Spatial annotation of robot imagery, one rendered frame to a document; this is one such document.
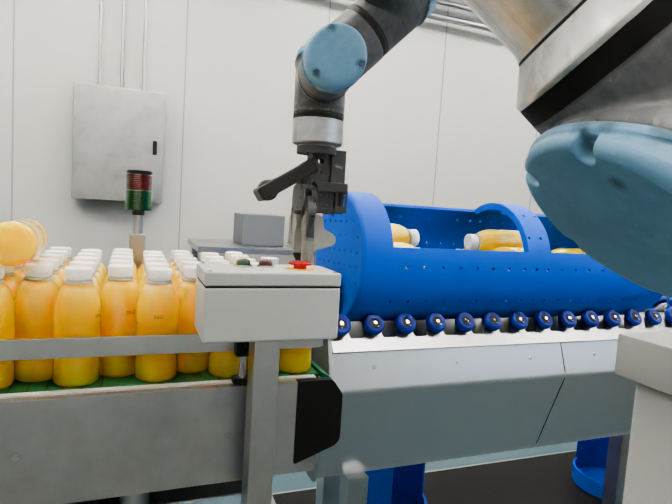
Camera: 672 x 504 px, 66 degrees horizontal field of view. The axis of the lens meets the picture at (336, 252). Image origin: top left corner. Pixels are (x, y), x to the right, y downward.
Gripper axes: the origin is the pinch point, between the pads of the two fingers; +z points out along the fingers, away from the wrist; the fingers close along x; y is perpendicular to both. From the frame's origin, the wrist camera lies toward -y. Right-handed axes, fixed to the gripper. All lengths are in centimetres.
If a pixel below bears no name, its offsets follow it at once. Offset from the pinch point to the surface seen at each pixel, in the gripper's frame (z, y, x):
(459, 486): 95, 93, 71
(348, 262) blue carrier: 1.6, 13.7, 9.4
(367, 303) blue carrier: 9.3, 16.4, 4.7
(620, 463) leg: 64, 114, 21
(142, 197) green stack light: -9, -26, 49
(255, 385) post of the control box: 17.7, -10.4, -14.7
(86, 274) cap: 3.0, -34.4, -1.9
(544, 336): 18, 63, 5
